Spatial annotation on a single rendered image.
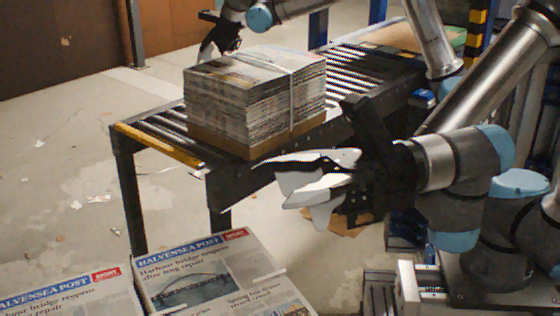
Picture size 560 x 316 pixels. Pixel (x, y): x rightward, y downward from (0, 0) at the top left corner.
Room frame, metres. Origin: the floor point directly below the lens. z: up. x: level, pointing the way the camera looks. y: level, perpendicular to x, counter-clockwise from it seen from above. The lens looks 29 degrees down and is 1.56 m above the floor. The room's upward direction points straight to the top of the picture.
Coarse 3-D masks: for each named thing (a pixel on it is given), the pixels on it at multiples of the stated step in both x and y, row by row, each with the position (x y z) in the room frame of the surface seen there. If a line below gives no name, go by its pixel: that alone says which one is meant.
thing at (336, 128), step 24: (408, 72) 2.15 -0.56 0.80; (384, 96) 1.94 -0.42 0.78; (408, 96) 2.10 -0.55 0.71; (336, 120) 1.69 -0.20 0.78; (288, 144) 1.50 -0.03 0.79; (312, 144) 1.59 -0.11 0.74; (336, 144) 1.70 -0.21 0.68; (216, 168) 1.32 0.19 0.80; (240, 168) 1.33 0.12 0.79; (216, 192) 1.26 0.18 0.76; (240, 192) 1.33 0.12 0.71
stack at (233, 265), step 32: (160, 256) 0.89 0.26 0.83; (192, 256) 0.89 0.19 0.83; (224, 256) 0.89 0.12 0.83; (256, 256) 0.89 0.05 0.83; (32, 288) 0.78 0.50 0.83; (64, 288) 0.79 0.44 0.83; (96, 288) 0.79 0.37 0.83; (128, 288) 0.79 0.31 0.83; (160, 288) 0.79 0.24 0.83; (192, 288) 0.79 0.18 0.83; (224, 288) 0.79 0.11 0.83; (256, 288) 0.79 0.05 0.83; (288, 288) 0.79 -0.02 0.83
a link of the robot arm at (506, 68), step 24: (528, 0) 0.83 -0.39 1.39; (552, 0) 0.80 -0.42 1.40; (528, 24) 0.81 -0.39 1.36; (552, 24) 0.79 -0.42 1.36; (504, 48) 0.80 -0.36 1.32; (528, 48) 0.79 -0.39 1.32; (480, 72) 0.79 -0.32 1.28; (504, 72) 0.78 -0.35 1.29; (456, 96) 0.78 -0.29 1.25; (480, 96) 0.77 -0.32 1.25; (504, 96) 0.78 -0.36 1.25; (432, 120) 0.77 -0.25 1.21; (456, 120) 0.76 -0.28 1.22; (480, 120) 0.76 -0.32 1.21
